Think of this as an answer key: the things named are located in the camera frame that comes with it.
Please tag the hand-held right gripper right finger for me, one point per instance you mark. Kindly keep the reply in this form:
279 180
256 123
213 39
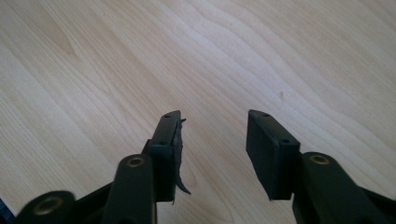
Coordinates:
269 158

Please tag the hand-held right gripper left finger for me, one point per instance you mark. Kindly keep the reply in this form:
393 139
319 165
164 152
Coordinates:
165 155

